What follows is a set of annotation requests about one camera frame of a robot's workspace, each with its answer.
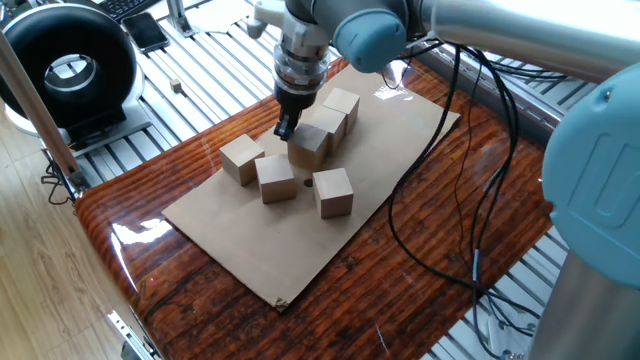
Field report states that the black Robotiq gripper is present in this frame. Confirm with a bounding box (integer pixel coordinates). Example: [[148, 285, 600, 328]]
[[272, 82, 326, 143]]

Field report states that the light wooden cube block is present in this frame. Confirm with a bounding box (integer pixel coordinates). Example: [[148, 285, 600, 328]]
[[312, 167, 355, 220], [286, 122, 330, 173], [219, 133, 266, 188], [322, 87, 361, 134], [254, 154, 297, 205], [304, 104, 348, 154]]

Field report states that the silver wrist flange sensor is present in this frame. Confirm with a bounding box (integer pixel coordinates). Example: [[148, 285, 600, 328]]
[[272, 34, 332, 96]]

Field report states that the brown cardboard sheet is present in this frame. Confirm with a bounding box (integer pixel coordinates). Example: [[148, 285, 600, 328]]
[[161, 63, 461, 312]]

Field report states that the beige paper sheet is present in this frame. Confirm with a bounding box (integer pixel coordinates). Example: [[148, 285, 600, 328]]
[[185, 0, 257, 35]]

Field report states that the white device base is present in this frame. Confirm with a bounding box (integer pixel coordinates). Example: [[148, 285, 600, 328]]
[[3, 62, 153, 157]]

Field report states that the black smartphone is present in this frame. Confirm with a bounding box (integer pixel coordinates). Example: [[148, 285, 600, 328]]
[[120, 10, 172, 55]]

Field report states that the black keyboard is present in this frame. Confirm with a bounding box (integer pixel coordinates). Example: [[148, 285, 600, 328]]
[[92, 0, 162, 22]]

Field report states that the short aluminium post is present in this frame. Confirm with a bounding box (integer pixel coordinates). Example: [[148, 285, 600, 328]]
[[166, 0, 195, 39]]

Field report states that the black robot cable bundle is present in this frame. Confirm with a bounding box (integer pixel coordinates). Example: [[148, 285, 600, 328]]
[[379, 42, 569, 346]]

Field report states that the tangled black cable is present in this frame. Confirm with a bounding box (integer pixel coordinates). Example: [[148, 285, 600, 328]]
[[39, 158, 79, 207]]

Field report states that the aluminium frame post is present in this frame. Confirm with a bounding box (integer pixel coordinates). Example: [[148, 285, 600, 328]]
[[0, 29, 92, 194]]

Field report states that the metal slide rail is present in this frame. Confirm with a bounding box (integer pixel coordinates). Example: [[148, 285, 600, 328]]
[[106, 309, 164, 360]]

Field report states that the black ring-shaped device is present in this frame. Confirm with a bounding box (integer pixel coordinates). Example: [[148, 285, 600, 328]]
[[0, 2, 139, 132]]

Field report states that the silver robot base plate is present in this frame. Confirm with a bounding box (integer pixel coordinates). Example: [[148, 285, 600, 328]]
[[482, 299, 541, 360]]

